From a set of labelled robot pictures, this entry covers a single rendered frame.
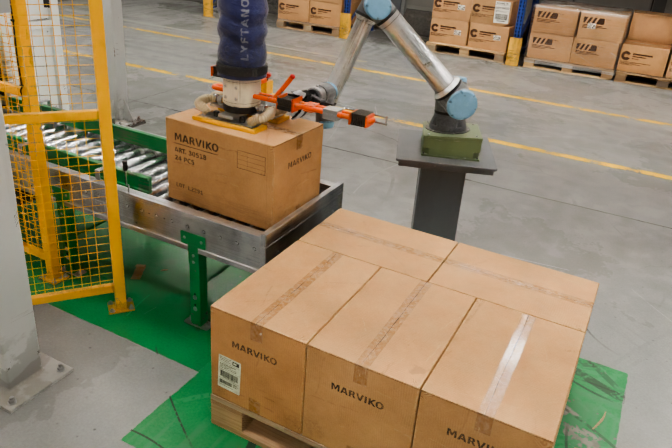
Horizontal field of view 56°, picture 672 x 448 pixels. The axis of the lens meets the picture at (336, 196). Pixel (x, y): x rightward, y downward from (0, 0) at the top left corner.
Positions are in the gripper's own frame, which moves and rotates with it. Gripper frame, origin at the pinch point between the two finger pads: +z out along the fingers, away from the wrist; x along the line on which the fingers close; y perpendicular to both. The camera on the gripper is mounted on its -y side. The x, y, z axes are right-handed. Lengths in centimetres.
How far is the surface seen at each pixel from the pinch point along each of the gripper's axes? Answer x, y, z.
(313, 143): -18.5, -5.3, -10.5
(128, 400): -108, 17, 86
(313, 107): 2.4, -10.7, 2.3
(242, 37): 27.1, 21.9, 9.2
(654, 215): -99, -160, -250
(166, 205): -48, 43, 34
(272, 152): -14.5, -3.4, 21.1
